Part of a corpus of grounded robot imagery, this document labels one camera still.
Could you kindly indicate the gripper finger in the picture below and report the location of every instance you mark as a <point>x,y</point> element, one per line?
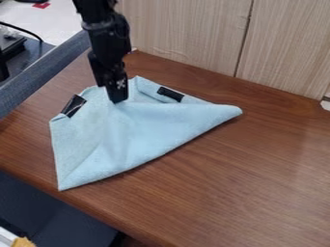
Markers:
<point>97,72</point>
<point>118,87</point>

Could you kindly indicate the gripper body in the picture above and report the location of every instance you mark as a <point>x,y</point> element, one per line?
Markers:
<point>109,41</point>

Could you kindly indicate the light blue cloth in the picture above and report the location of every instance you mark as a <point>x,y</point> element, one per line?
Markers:
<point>129,135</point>

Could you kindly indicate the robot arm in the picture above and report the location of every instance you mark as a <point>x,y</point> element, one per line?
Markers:
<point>92,9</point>

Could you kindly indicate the black equipment box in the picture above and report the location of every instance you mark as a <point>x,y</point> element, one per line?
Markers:
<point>7,48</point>

